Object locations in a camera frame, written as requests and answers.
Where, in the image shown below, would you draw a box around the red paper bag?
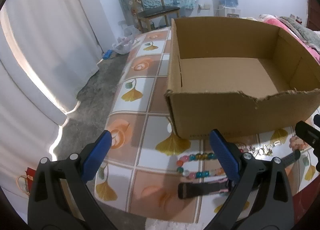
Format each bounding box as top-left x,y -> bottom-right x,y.
16,167 -> 36,196

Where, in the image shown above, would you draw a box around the patterned vinyl tablecloth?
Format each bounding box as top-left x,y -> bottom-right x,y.
93,26 -> 320,224

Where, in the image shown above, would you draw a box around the brown cardboard box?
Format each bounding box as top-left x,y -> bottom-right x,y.
165,17 -> 319,140

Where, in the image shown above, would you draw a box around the grey blanket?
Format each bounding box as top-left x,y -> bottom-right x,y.
278,16 -> 320,53

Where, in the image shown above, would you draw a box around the pink floral blanket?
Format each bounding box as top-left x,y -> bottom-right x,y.
258,14 -> 319,63

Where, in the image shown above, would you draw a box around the white curtain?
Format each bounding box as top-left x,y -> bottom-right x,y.
1,0 -> 108,219

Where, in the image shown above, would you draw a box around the water dispenser with bottle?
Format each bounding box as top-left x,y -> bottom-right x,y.
214,0 -> 241,18

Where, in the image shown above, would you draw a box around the white plastic bag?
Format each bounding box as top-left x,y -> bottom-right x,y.
112,25 -> 141,55

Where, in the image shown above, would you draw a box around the wooden chair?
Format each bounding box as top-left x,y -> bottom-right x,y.
130,0 -> 181,33

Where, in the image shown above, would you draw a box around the black watch strap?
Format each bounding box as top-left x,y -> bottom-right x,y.
177,179 -> 234,200

